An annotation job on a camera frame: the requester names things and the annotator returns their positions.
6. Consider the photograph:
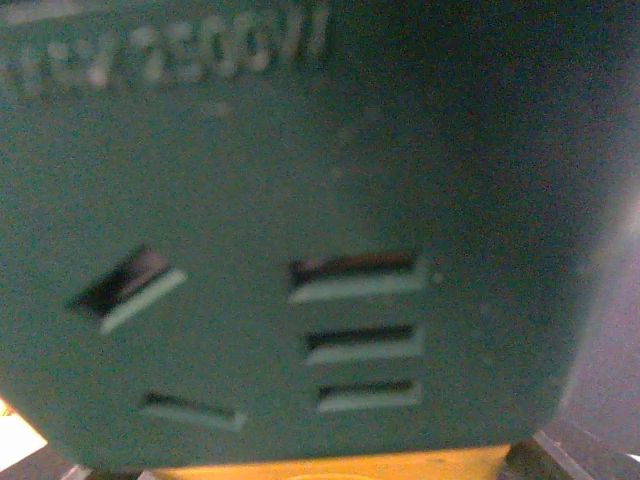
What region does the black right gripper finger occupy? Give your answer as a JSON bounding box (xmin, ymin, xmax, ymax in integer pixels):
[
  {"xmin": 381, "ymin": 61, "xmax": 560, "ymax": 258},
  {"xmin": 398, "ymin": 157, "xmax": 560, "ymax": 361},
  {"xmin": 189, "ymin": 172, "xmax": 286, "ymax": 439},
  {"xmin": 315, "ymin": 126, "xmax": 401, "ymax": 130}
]
[{"xmin": 504, "ymin": 432, "xmax": 594, "ymax": 480}]

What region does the yellow cube socket adapter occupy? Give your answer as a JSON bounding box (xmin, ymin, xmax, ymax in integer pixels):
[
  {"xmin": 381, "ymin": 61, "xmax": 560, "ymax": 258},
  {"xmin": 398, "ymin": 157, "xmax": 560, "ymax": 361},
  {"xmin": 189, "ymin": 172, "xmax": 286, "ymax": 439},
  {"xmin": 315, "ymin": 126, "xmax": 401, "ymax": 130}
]
[{"xmin": 151, "ymin": 444, "xmax": 511, "ymax": 480}]

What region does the green cube socket adapter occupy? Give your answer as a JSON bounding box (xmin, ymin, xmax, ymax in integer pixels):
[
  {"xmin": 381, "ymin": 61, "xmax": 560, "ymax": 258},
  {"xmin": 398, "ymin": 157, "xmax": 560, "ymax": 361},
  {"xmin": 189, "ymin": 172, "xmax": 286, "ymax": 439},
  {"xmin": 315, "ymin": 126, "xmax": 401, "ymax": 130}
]
[{"xmin": 1, "ymin": 1, "xmax": 639, "ymax": 471}]

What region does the orange power strip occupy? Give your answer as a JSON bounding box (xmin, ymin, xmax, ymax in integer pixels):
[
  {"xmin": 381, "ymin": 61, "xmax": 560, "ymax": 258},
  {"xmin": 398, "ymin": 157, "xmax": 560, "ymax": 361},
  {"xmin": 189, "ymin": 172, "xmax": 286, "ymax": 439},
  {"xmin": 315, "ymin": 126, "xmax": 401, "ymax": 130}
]
[{"xmin": 0, "ymin": 400, "xmax": 47, "ymax": 471}]

